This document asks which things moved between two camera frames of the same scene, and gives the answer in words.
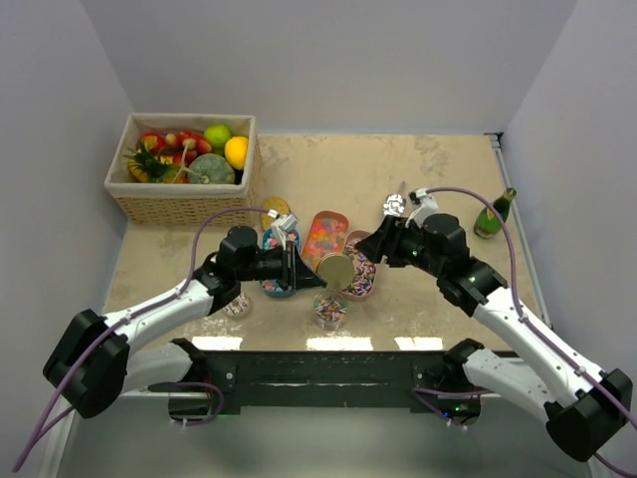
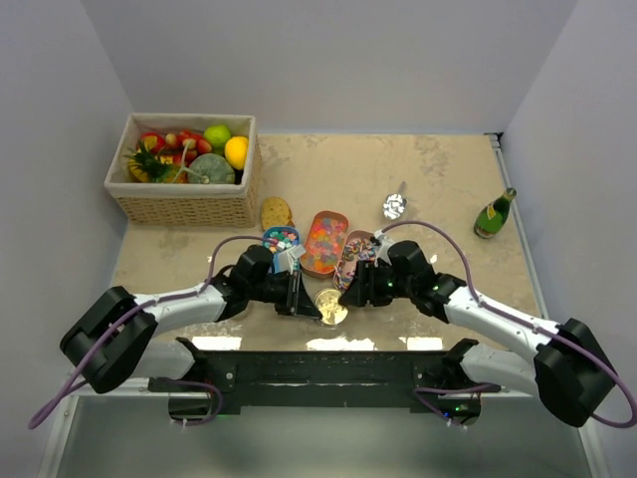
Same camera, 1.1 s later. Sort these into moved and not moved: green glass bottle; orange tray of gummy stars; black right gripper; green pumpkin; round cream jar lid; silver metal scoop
Moved: black right gripper; round cream jar lid
Not moved: green glass bottle; green pumpkin; orange tray of gummy stars; silver metal scoop
